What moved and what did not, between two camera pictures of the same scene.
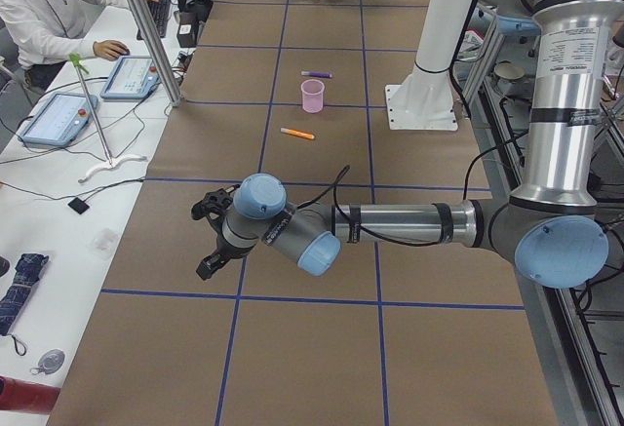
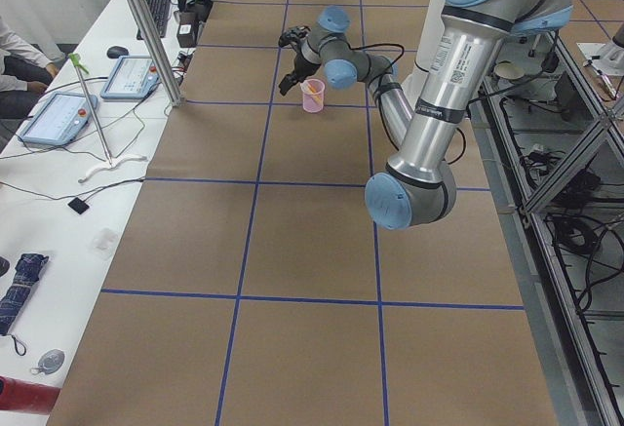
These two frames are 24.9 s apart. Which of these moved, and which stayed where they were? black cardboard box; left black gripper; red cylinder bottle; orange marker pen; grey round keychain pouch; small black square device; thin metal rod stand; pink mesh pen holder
Moved: orange marker pen; left black gripper
Stayed: red cylinder bottle; pink mesh pen holder; thin metal rod stand; small black square device; grey round keychain pouch; black cardboard box
